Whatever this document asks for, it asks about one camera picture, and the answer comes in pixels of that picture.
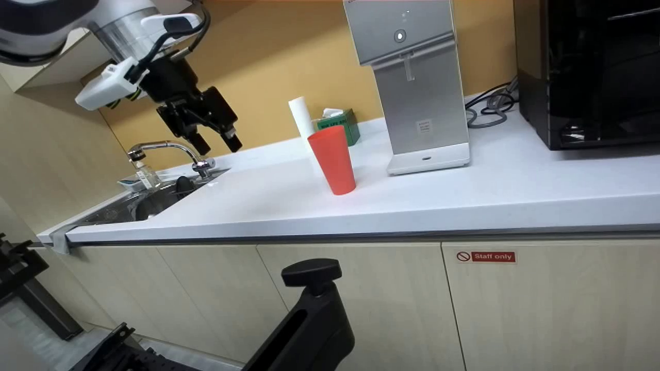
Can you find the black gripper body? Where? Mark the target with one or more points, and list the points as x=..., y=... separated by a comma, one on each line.
x=172, y=85

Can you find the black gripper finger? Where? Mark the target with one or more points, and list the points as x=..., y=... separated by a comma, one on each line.
x=186, y=125
x=228, y=119

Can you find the red plastic cup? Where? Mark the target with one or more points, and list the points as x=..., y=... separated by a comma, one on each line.
x=332, y=162

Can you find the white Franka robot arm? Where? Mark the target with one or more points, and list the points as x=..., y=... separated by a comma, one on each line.
x=42, y=21

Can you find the white paper cup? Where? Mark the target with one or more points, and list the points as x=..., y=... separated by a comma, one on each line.
x=299, y=115

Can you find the chrome sink faucet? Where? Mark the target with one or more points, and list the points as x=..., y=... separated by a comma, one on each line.
x=167, y=145

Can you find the black round sink object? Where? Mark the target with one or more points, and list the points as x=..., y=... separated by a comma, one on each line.
x=186, y=184

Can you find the steel sink basin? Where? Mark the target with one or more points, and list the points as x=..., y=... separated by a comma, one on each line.
x=147, y=203

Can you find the green box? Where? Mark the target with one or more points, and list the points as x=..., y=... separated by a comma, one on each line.
x=348, y=124

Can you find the black metal stand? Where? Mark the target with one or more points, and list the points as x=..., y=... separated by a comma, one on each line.
x=22, y=274

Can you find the red warning sticker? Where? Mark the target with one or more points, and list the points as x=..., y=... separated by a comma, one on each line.
x=491, y=256

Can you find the black microwave oven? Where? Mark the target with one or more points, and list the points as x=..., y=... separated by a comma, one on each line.
x=599, y=69

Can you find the beige cabinet door with sticker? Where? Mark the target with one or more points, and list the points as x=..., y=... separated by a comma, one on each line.
x=558, y=316

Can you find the beige wall cabinet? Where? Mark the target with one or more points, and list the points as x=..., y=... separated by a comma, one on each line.
x=48, y=69

